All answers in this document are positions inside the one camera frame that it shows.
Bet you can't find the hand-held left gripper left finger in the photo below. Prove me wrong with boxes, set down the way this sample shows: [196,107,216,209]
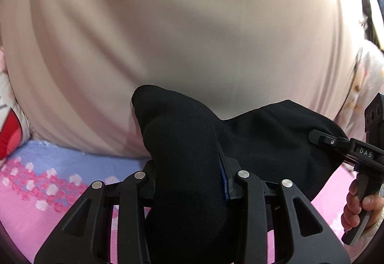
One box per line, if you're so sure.
[34,162,157,264]

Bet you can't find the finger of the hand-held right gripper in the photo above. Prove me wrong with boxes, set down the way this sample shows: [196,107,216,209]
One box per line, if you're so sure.
[308,129,355,153]

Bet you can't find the pink and blue blanket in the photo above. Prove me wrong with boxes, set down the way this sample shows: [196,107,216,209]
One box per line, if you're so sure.
[0,139,384,264]

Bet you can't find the large beige pillow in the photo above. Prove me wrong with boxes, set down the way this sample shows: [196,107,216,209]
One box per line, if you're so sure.
[0,0,371,162]

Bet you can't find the red and white printed pillow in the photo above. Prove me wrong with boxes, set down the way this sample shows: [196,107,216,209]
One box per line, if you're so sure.
[0,45,34,160]

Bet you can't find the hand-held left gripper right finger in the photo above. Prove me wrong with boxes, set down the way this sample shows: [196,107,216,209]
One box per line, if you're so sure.
[218,144,352,264]

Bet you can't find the person's right hand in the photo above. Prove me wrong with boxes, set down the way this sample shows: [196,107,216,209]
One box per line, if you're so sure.
[341,181,384,232]

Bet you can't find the black pants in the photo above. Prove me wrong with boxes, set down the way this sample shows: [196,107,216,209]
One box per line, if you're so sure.
[131,84,351,264]

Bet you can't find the pale floral cloth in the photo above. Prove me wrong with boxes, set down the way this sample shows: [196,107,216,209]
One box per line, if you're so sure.
[334,46,384,146]

